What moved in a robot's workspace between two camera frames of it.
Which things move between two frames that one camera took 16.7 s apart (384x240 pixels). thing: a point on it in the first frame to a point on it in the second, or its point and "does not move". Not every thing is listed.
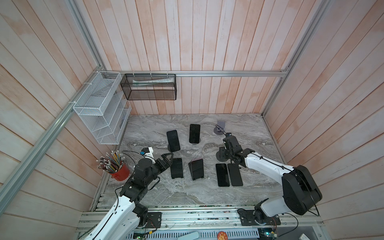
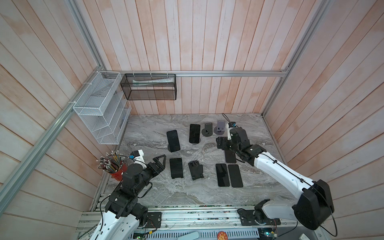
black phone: (176, 168) does not move
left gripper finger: (169, 155) to (158, 162)
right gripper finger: (222, 155) to (223, 143)
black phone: (222, 175) does not move
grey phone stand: (218, 130) does not move
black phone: (173, 142) does not move
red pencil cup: (122, 174) does not move
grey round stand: (222, 156) to (207, 131)
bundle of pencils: (111, 162) does not move
